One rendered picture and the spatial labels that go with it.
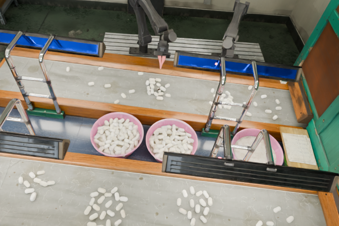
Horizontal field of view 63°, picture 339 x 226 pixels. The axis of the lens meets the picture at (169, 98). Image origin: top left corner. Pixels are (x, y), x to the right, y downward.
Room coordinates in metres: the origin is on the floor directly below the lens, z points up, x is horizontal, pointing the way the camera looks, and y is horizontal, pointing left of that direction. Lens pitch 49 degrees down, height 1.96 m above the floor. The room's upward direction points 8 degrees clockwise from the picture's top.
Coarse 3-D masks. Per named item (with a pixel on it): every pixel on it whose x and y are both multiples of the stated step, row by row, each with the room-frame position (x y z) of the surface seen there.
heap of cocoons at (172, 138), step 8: (160, 128) 0.85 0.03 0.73; (168, 128) 0.85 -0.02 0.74; (176, 128) 0.87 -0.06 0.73; (152, 136) 0.78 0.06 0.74; (160, 136) 0.79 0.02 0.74; (168, 136) 0.81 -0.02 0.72; (176, 136) 0.80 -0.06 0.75; (184, 136) 0.81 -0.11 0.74; (152, 144) 0.74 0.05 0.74; (160, 144) 0.74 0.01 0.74; (168, 144) 0.75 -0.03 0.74; (176, 144) 0.76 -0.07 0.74; (184, 144) 0.76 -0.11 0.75; (192, 144) 0.78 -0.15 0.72; (152, 152) 0.70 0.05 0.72; (160, 152) 0.70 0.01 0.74; (184, 152) 0.72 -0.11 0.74
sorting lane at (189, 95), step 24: (0, 72) 1.09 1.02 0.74; (24, 72) 1.11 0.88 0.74; (48, 72) 1.14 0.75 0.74; (72, 72) 1.17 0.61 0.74; (96, 72) 1.19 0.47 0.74; (120, 72) 1.22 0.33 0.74; (144, 72) 1.25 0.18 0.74; (72, 96) 0.98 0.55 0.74; (96, 96) 1.00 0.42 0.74; (120, 96) 1.03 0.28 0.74; (144, 96) 1.05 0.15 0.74; (192, 96) 1.10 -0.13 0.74; (240, 96) 1.16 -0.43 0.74; (288, 96) 1.21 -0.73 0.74; (264, 120) 1.00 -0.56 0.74; (288, 120) 1.02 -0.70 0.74
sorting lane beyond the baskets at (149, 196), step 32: (0, 160) 0.54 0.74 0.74; (32, 160) 0.56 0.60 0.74; (0, 192) 0.40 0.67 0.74; (32, 192) 0.42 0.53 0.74; (64, 192) 0.44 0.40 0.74; (128, 192) 0.48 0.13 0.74; (160, 192) 0.50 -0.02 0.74; (224, 192) 0.54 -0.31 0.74; (256, 192) 0.56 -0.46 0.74; (288, 192) 0.58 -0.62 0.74; (0, 224) 0.28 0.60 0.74; (32, 224) 0.29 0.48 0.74; (64, 224) 0.31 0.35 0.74; (96, 224) 0.33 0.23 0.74; (128, 224) 0.34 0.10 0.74; (160, 224) 0.36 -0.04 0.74; (224, 224) 0.40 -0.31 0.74; (288, 224) 0.43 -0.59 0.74; (320, 224) 0.45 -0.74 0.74
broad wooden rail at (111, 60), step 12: (24, 48) 1.29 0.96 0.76; (60, 60) 1.25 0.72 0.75; (72, 60) 1.26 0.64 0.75; (84, 60) 1.27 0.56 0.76; (96, 60) 1.28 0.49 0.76; (108, 60) 1.29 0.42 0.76; (120, 60) 1.31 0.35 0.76; (132, 60) 1.32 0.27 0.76; (144, 60) 1.34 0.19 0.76; (156, 60) 1.35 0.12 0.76; (156, 72) 1.26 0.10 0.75; (168, 72) 1.27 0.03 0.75; (180, 72) 1.28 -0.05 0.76; (192, 72) 1.29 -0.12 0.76; (204, 72) 1.30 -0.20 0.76; (252, 84) 1.27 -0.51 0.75; (264, 84) 1.28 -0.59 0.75; (276, 84) 1.29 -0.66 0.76
